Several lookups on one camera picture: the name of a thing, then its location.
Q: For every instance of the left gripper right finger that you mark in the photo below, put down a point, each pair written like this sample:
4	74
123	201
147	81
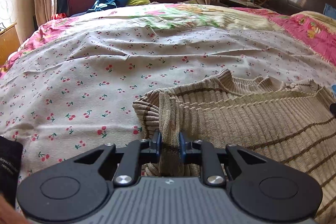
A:
203	154

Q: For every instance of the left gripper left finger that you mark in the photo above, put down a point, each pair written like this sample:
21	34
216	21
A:
134	156

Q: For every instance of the beige striped knit sweater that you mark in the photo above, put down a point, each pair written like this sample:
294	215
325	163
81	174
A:
289	123

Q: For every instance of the cherry print bed sheet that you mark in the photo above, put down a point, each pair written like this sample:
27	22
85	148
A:
57	122

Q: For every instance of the black garment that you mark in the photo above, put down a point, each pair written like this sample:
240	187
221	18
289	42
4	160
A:
10	165

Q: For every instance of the blue knit sweater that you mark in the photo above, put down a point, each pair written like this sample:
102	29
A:
334	90

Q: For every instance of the blue plastic bag on sofa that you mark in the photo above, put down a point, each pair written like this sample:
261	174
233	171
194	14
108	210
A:
101	5

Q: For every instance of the red plastic bag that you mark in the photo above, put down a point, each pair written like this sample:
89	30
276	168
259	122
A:
59	16

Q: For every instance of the pink floral quilt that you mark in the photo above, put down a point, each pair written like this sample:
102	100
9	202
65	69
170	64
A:
210	16

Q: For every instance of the wooden side cabinet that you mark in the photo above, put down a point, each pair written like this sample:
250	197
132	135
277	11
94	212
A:
9	43

